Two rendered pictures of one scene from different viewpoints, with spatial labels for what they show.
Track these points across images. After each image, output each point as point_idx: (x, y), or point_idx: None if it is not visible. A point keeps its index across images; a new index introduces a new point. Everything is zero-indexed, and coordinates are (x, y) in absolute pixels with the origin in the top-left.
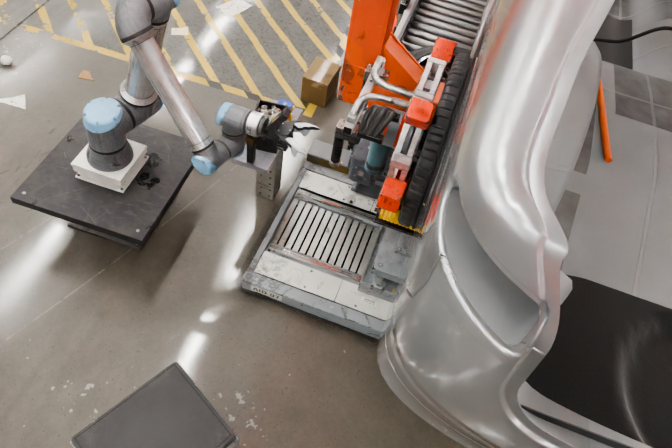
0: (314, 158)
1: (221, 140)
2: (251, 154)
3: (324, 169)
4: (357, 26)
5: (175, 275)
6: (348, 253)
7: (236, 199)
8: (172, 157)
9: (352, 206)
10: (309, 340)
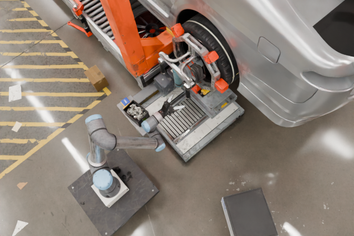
0: (140, 102)
1: (154, 134)
2: None
3: (147, 102)
4: (130, 50)
5: (166, 186)
6: (192, 114)
7: None
8: (119, 161)
9: None
10: (220, 147)
